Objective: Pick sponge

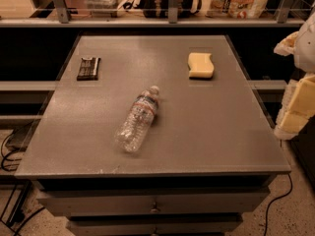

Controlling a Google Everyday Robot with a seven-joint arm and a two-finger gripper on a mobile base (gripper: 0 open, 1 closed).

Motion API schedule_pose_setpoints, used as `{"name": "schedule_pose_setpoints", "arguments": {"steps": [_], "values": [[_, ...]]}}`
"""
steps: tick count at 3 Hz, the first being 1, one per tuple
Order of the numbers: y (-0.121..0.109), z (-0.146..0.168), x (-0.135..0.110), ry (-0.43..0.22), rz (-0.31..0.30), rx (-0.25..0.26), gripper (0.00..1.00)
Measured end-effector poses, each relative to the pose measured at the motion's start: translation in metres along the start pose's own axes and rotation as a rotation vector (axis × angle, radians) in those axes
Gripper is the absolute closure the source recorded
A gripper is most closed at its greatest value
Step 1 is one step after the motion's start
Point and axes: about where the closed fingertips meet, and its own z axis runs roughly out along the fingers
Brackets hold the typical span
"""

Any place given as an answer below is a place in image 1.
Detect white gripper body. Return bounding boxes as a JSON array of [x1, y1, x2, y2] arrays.
[[273, 70, 315, 142]]

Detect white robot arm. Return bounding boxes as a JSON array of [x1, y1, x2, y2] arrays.
[[274, 13, 315, 140]]

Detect colourful snack bag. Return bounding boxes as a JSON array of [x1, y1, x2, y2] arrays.
[[207, 0, 268, 19]]

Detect black cable on floor right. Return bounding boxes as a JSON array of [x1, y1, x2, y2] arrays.
[[263, 174, 293, 236]]

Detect black cables on floor left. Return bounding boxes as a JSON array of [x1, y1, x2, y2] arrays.
[[0, 121, 45, 236]]

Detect yellow sponge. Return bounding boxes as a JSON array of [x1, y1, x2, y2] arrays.
[[188, 52, 215, 79]]

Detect clear plastic water bottle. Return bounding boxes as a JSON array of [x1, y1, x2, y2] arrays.
[[115, 86, 159, 152]]

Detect black backpack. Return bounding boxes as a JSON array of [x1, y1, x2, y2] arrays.
[[123, 0, 202, 19]]

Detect metal shelf rail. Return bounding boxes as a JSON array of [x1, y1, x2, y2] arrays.
[[0, 0, 304, 28]]

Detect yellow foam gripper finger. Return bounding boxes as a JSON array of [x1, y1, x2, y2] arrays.
[[278, 74, 315, 136], [274, 31, 298, 56]]

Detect dark chocolate bar wrapper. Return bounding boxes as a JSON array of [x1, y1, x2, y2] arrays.
[[77, 57, 100, 81]]

